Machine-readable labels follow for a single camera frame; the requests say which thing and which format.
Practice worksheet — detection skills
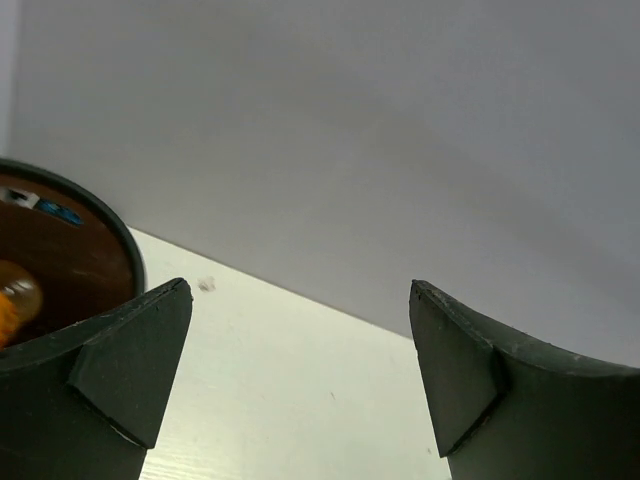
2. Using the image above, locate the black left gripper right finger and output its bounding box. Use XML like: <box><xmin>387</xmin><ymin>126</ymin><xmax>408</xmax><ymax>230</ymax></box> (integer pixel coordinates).
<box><xmin>409</xmin><ymin>280</ymin><xmax>639</xmax><ymax>479</ymax></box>

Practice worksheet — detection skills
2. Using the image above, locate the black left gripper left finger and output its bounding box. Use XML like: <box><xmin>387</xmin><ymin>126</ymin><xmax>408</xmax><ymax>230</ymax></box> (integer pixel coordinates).
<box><xmin>1</xmin><ymin>278</ymin><xmax>193</xmax><ymax>480</ymax></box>

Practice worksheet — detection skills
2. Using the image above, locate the orange juice bottle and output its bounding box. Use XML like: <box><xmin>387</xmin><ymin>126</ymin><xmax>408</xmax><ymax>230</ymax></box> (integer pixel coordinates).
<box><xmin>1</xmin><ymin>260</ymin><xmax>43</xmax><ymax>348</ymax></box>

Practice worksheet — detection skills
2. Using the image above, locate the brown cylindrical bin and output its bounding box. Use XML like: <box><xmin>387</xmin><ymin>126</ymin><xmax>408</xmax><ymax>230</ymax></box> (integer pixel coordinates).
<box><xmin>1</xmin><ymin>159</ymin><xmax>146</xmax><ymax>347</ymax></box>

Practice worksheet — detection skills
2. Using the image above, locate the small sticker near bin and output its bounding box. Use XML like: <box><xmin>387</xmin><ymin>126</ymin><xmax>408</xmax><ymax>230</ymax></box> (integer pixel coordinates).
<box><xmin>34</xmin><ymin>198</ymin><xmax>84</xmax><ymax>226</ymax></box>

